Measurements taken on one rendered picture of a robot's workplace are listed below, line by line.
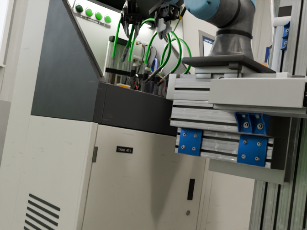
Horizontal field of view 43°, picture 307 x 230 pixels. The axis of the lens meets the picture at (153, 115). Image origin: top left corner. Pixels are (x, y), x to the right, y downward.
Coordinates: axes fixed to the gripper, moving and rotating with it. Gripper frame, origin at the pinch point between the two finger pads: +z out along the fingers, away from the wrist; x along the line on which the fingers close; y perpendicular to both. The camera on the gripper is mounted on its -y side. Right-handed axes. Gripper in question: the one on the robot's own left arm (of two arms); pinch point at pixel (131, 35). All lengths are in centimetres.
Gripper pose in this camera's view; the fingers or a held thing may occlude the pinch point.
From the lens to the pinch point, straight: 177.5
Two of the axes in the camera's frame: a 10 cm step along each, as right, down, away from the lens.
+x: 9.9, -0.7, 0.9
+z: 0.0, 7.5, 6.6
